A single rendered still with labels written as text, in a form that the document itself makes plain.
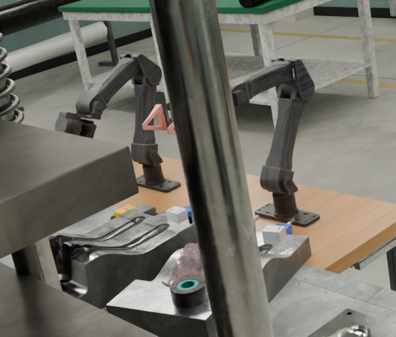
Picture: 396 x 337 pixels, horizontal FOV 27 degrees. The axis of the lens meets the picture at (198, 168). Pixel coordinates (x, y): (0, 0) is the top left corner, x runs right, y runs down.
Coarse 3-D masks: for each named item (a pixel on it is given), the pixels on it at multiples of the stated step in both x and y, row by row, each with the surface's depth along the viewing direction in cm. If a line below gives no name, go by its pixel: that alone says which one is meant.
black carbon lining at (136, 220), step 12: (120, 228) 231; (156, 228) 226; (60, 240) 215; (72, 240) 218; (84, 240) 220; (96, 240) 226; (144, 240) 222; (60, 252) 211; (72, 252) 206; (84, 252) 207; (60, 264) 217; (60, 276) 208
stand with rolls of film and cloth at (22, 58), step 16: (32, 0) 775; (48, 0) 784; (64, 0) 796; (80, 0) 810; (0, 16) 746; (16, 16) 757; (32, 16) 770; (48, 16) 785; (0, 32) 749; (96, 32) 834; (32, 48) 782; (48, 48) 792; (64, 48) 806; (112, 48) 860; (16, 64) 766; (32, 64) 784; (112, 64) 868
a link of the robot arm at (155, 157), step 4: (148, 152) 274; (152, 152) 274; (156, 152) 276; (148, 156) 274; (152, 156) 275; (156, 156) 276; (160, 156) 278; (152, 160) 275; (156, 160) 276; (160, 160) 278; (148, 164) 279; (152, 164) 278; (156, 164) 277
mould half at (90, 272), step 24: (120, 216) 238; (144, 216) 235; (120, 240) 224; (168, 240) 218; (192, 240) 224; (72, 264) 206; (96, 264) 204; (120, 264) 209; (144, 264) 214; (72, 288) 207; (96, 288) 205; (120, 288) 210
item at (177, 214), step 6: (168, 210) 228; (174, 210) 228; (180, 210) 227; (186, 210) 227; (168, 216) 228; (174, 216) 226; (180, 216) 226; (186, 216) 227; (174, 222) 227; (180, 222) 226
